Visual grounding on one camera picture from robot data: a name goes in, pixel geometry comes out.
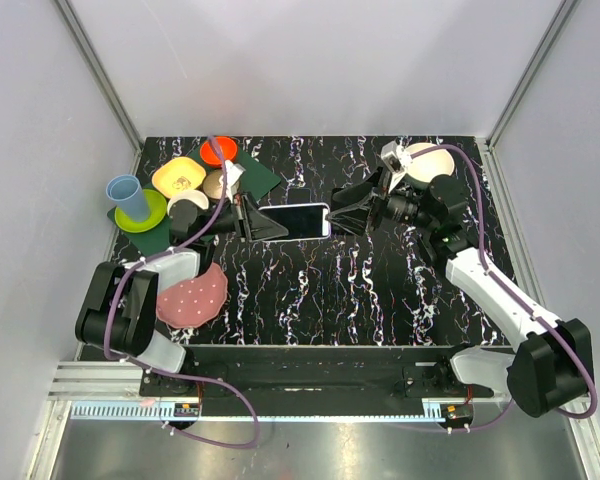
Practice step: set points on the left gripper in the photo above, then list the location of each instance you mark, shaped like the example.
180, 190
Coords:
246, 218

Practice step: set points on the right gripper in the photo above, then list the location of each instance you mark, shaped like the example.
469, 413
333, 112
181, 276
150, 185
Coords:
355, 218

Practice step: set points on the black phone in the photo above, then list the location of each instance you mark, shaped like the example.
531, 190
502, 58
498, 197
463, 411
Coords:
298, 196

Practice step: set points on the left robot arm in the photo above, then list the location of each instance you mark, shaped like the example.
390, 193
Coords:
119, 311

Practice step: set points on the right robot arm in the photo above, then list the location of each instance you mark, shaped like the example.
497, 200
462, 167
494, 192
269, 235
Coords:
551, 362

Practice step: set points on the dark green mat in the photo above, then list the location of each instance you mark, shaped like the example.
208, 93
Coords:
257, 179

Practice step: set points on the bronze metal bowl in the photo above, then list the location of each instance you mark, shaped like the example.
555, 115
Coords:
213, 185

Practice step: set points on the small white bowl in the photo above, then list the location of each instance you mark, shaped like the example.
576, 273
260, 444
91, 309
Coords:
197, 197

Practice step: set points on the red bowl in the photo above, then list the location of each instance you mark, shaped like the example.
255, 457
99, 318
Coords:
209, 151

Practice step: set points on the large white bowl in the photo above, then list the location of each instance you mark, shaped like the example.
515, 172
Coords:
424, 168

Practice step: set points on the yellow square plate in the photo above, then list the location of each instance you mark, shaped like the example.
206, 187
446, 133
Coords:
178, 175

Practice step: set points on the lime green plate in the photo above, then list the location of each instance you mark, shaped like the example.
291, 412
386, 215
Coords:
152, 215

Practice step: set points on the pink dotted plate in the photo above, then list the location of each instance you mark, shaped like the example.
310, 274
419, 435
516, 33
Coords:
192, 303

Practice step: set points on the blue cup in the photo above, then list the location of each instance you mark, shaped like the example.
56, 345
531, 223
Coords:
128, 195

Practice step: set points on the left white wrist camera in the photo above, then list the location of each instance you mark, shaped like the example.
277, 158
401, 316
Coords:
230, 179

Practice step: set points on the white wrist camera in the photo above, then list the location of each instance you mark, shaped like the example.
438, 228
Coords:
396, 161
230, 179

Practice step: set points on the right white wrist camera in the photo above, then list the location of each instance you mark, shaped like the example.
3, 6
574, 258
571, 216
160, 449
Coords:
396, 161

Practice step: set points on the right aluminium frame post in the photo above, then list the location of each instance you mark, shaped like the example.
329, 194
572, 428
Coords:
550, 37

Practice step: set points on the aluminium frame post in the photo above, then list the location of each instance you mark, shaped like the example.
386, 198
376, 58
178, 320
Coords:
79, 35
550, 37

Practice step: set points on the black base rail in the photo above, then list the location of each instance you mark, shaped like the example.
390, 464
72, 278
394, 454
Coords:
318, 382

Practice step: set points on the left aluminium frame post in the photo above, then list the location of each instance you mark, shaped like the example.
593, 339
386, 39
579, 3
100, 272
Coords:
79, 35

